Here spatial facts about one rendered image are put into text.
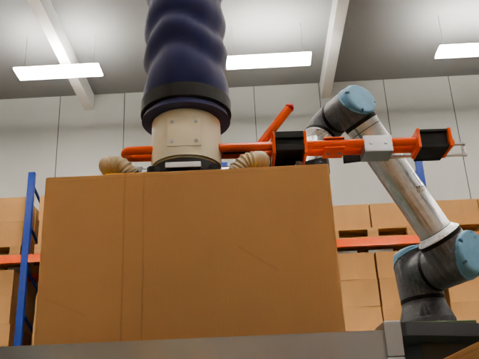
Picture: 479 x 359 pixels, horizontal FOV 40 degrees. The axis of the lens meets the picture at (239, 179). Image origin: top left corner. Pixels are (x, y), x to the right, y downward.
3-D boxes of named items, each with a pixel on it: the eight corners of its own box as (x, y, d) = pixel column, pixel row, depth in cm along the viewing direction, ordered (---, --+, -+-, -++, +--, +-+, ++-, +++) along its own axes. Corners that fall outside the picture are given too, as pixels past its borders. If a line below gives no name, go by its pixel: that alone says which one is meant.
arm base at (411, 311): (388, 334, 227) (383, 305, 231) (430, 334, 236) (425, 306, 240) (426, 320, 212) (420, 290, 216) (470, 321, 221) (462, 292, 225)
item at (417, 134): (418, 147, 159) (415, 127, 161) (411, 159, 166) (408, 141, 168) (453, 145, 159) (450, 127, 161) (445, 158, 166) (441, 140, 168)
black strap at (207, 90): (134, 97, 156) (135, 82, 158) (147, 140, 178) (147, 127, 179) (231, 93, 157) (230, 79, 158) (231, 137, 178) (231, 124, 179)
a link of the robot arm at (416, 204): (460, 276, 228) (337, 97, 234) (501, 260, 215) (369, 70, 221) (439, 298, 219) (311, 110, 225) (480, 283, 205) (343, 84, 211)
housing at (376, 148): (365, 151, 160) (363, 134, 161) (360, 162, 166) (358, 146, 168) (394, 150, 160) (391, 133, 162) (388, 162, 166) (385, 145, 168)
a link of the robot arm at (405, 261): (423, 305, 238) (413, 258, 245) (458, 292, 225) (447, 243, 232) (390, 303, 230) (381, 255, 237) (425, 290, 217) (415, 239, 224)
